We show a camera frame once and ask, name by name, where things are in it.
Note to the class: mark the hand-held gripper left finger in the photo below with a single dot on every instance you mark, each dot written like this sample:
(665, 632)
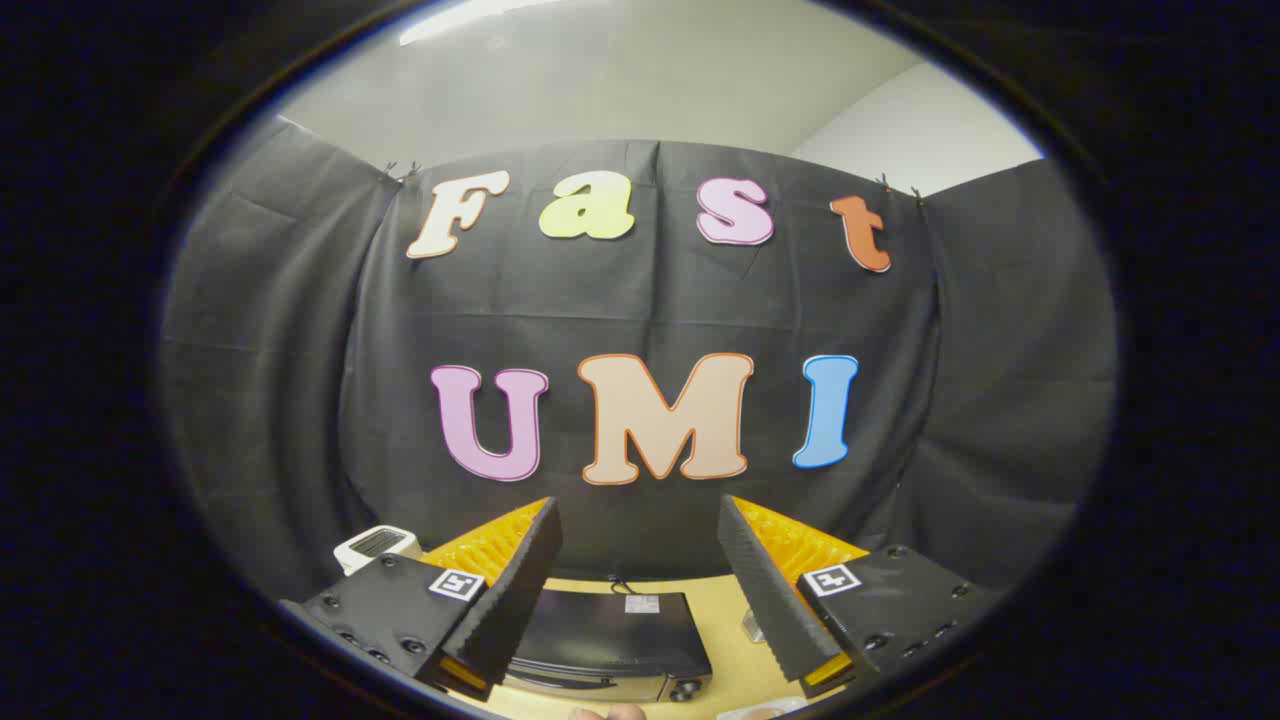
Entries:
(520, 590)

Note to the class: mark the black toaster oven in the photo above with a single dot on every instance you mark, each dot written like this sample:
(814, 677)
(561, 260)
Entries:
(600, 630)

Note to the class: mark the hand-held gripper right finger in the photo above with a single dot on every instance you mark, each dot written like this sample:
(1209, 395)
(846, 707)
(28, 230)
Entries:
(760, 590)

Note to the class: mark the white plastic appliance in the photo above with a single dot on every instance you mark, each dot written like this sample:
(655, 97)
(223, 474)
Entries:
(375, 545)

